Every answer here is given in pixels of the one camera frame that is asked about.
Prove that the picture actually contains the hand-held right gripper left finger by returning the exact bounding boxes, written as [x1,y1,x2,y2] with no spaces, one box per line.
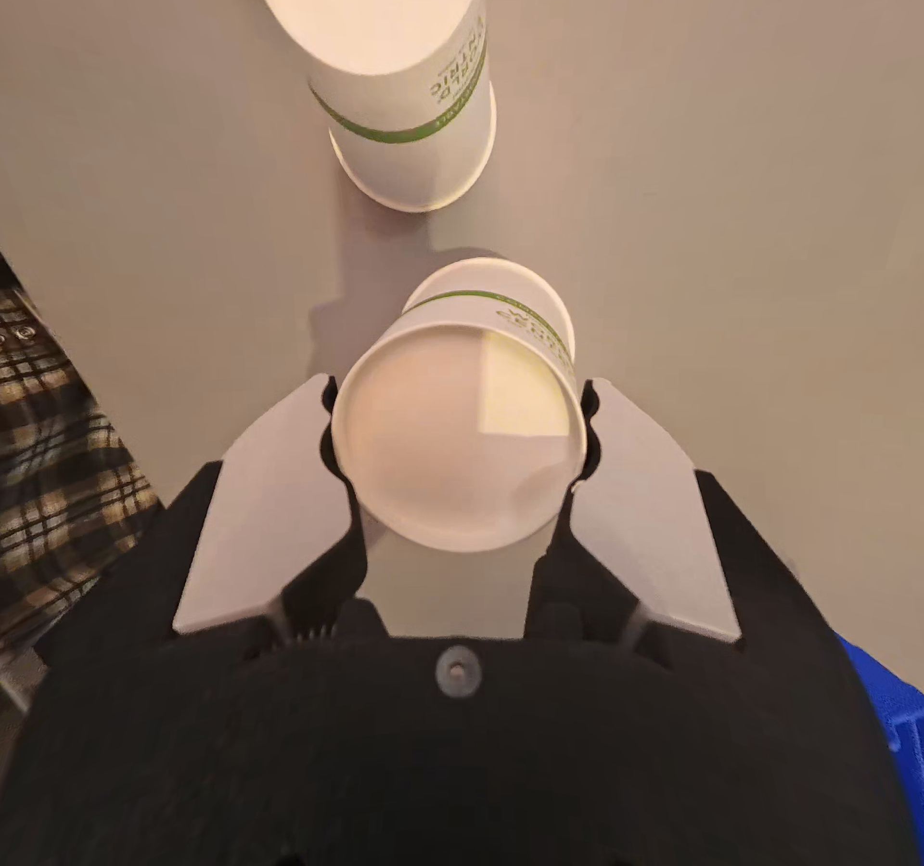
[172,374,371,636]

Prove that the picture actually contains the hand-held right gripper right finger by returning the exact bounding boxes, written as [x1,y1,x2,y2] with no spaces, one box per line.
[523,377,743,646]

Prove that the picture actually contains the white green-banded paper cup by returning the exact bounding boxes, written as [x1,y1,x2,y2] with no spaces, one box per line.
[245,0,498,213]
[331,257,587,554]

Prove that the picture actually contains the blue plastic bin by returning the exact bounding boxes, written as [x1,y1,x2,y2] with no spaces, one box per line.
[834,631,924,784]

